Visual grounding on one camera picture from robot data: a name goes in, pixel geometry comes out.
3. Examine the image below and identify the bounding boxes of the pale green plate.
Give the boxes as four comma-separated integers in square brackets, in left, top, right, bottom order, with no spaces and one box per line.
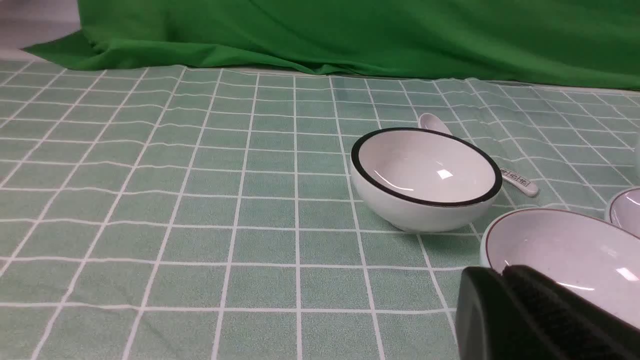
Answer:
[605,186,640,238]

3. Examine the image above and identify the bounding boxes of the green backdrop cloth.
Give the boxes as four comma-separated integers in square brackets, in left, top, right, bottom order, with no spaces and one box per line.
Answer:
[25,0,640,90]

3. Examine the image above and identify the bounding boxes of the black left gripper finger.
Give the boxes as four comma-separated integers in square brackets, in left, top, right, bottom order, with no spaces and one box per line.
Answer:
[455,265,640,360]

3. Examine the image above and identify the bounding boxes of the white spoon with label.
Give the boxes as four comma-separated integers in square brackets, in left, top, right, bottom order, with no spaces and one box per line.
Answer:
[418,112,539,198]

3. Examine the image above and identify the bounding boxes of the pale green bowl brown rim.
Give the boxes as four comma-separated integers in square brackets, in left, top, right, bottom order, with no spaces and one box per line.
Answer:
[480,208,640,328]

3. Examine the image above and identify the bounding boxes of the white bowl black rim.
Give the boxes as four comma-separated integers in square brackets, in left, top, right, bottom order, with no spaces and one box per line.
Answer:
[350,127,503,233]

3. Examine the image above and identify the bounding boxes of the green checkered tablecloth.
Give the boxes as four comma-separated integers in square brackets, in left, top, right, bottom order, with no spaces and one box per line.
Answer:
[0,60,639,360]

